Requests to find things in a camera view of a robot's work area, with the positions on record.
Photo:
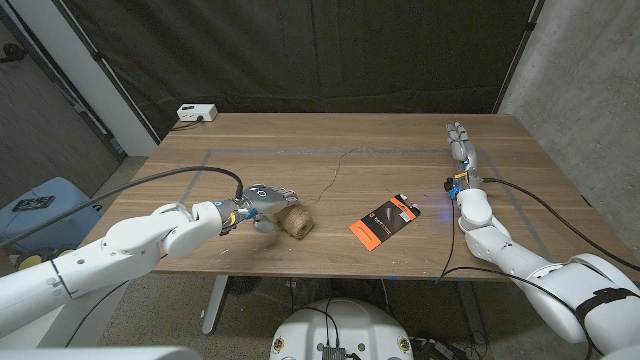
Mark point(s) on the orange and black package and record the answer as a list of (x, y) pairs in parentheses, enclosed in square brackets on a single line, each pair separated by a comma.
[(382, 222)]

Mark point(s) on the blue storage box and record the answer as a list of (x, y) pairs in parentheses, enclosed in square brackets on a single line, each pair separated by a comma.
[(55, 225)]

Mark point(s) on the black backdrop stand pole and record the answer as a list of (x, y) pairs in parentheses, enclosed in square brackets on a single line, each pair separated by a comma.
[(100, 60), (520, 50)]

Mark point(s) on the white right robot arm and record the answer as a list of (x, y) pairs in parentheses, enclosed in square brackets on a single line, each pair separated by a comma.
[(550, 280)]

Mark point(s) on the black ribbed round object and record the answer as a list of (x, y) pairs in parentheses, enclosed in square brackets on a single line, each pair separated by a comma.
[(244, 285)]

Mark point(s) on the brown jute twine spool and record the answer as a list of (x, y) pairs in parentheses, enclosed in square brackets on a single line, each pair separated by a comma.
[(300, 225)]

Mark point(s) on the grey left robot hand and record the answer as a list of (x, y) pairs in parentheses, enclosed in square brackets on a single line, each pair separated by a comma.
[(265, 200)]

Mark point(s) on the grey power strip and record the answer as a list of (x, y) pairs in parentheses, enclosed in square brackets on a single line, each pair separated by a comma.
[(440, 350)]

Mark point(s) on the long grey tape strip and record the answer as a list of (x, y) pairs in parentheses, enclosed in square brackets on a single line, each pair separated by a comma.
[(300, 151)]

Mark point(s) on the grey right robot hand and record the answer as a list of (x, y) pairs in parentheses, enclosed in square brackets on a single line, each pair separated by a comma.
[(466, 155)]

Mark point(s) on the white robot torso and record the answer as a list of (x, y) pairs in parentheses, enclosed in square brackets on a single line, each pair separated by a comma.
[(350, 325)]

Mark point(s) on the white power box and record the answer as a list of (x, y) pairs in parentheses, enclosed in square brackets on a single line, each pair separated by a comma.
[(192, 112)]

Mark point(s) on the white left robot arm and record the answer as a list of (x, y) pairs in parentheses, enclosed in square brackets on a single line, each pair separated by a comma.
[(125, 245)]

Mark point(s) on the black backdrop curtain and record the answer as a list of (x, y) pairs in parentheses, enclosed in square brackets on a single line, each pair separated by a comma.
[(300, 50)]

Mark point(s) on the grey metal table leg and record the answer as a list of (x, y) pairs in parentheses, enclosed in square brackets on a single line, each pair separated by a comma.
[(215, 305), (470, 312)]

